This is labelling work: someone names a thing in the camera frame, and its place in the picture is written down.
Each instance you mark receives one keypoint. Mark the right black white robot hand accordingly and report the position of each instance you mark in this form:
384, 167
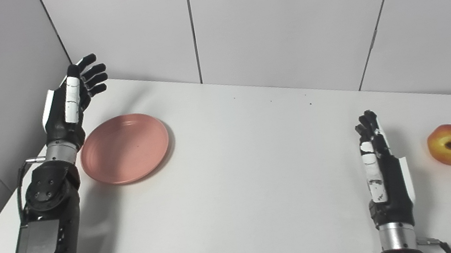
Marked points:
392, 190

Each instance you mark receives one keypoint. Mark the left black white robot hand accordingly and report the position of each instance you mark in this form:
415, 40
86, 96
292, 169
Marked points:
62, 122

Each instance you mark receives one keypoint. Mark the pink round plate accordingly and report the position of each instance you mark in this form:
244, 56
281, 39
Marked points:
125, 149

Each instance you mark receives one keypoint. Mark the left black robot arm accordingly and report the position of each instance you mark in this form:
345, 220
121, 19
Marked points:
44, 232

